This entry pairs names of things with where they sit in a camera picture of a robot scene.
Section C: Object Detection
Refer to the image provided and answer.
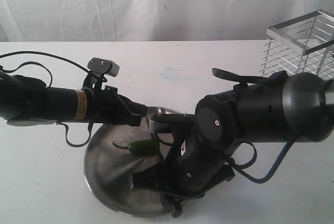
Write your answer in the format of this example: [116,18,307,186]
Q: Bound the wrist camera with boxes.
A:
[148,113,196,134]
[87,57,120,77]

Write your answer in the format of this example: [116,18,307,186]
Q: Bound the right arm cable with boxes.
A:
[212,67,314,184]

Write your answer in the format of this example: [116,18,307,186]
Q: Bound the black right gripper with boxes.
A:
[131,125,235,218]

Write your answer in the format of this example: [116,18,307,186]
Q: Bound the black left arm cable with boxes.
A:
[0,50,97,148]

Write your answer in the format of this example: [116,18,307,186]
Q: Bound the round steel plate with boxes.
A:
[84,107,175,217]

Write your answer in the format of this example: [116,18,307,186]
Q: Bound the green chili pepper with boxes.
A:
[113,139,157,156]

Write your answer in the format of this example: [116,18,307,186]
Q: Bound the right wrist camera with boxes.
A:
[148,113,196,134]

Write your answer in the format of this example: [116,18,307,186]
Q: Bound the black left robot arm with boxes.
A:
[1,72,148,126]

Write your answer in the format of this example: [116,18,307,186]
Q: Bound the chrome wire utensil holder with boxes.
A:
[259,9,333,80]

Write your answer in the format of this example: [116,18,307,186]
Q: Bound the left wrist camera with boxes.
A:
[87,57,120,77]

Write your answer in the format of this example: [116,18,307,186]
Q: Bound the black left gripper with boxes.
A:
[86,87,148,126]

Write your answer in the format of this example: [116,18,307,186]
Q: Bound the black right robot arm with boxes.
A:
[132,68,333,218]

